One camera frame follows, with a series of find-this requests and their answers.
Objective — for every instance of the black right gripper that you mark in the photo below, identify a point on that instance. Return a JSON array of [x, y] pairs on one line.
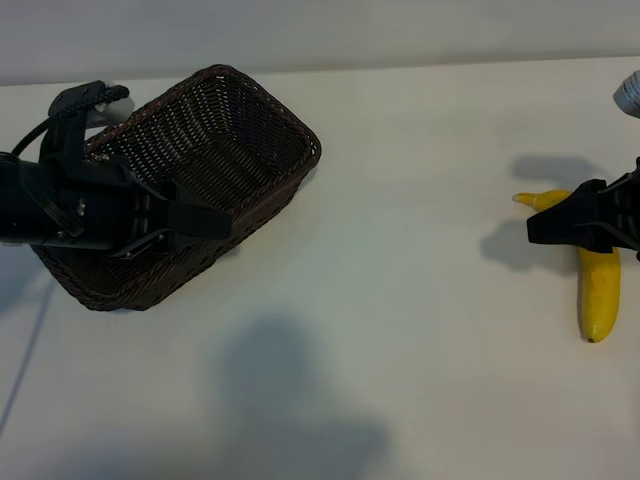
[[630, 215]]

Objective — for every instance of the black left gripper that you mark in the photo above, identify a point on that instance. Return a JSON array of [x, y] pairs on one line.
[[105, 215]]

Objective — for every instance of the yellow banana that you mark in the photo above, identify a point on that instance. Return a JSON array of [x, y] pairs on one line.
[[600, 295]]

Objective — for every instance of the dark brown wicker basket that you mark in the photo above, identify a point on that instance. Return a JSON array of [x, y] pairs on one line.
[[225, 150]]

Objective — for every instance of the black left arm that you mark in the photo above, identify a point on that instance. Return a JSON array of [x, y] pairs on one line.
[[10, 200]]

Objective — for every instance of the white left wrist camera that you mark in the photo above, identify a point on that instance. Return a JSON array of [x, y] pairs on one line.
[[120, 111]]

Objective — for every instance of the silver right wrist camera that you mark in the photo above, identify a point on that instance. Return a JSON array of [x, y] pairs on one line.
[[630, 95]]

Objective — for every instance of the black left camera mount bracket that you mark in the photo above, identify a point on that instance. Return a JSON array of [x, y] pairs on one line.
[[65, 145]]

